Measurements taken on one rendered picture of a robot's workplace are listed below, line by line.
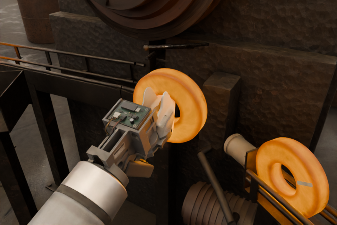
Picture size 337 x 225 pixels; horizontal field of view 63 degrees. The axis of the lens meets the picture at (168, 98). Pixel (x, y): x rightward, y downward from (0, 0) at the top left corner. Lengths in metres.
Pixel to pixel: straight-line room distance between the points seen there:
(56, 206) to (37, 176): 1.31
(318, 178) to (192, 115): 0.24
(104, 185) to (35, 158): 1.45
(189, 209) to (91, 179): 0.43
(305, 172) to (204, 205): 0.31
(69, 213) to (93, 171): 0.06
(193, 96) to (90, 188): 0.24
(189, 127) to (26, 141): 1.55
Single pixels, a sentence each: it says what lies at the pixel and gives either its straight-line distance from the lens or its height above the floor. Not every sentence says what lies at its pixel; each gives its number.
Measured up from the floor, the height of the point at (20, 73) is 0.72.
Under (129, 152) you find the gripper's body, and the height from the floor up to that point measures 0.83.
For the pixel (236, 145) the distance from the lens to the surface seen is 0.69.
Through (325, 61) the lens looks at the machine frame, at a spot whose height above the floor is 0.87.
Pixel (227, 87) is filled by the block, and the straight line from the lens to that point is 0.70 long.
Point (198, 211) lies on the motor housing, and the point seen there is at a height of 0.51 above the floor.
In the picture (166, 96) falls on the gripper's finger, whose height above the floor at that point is 0.88.
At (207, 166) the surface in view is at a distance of 0.77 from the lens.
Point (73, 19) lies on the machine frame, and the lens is 1.07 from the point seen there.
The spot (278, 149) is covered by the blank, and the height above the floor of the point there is 0.77.
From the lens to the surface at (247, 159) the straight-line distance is 0.64.
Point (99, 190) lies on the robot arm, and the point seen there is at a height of 0.83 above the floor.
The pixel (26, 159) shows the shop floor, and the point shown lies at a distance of 1.85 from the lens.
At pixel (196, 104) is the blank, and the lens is 0.51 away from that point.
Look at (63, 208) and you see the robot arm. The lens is 0.39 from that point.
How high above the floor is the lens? 1.12
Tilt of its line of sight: 31 degrees down
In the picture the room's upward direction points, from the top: straight up
